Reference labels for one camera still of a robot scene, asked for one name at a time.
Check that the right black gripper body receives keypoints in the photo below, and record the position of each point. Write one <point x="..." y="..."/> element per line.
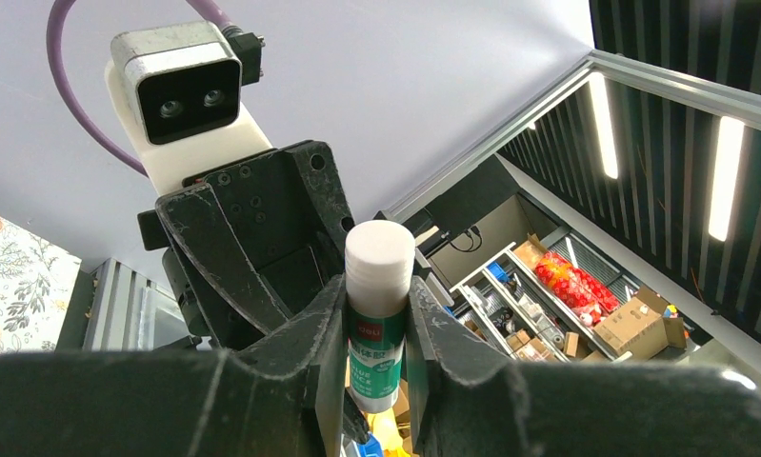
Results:
<point x="288" y="210"/>

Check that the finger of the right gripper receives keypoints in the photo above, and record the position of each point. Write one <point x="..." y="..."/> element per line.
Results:
<point x="198" y="226"/>

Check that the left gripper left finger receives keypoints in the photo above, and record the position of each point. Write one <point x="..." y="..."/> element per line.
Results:
<point x="283" y="396"/>

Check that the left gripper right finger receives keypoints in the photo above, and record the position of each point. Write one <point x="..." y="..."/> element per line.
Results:
<point x="469" y="399"/>

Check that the green white glue stick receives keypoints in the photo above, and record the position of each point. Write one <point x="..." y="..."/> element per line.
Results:
<point x="379" y="258"/>

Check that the metal storage shelf rack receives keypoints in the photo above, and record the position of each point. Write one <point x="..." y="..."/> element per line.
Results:
<point x="506" y="305"/>

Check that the red patterned bag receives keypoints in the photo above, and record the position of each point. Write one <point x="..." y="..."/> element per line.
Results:
<point x="577" y="289"/>

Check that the floral patterned table mat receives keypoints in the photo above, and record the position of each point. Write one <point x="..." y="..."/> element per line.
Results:
<point x="37" y="279"/>

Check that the brown cardboard box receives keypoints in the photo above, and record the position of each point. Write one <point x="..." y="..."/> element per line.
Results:
<point x="641" y="328"/>

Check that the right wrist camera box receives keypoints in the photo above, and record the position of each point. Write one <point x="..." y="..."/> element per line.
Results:
<point x="176" y="91"/>

